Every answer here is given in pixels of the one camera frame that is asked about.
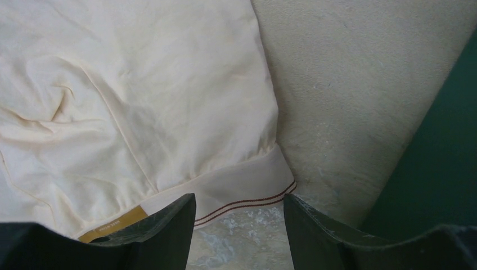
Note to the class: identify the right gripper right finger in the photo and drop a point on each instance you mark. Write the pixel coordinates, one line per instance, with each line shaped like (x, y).
(317, 241)

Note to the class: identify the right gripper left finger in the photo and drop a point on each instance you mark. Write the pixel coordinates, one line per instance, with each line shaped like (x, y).
(161, 241)

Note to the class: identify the green compartment tray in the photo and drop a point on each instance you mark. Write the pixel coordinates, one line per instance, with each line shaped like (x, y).
(434, 181)

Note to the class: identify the beige underwear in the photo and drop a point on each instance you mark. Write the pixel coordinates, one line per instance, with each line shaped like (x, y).
(111, 110)

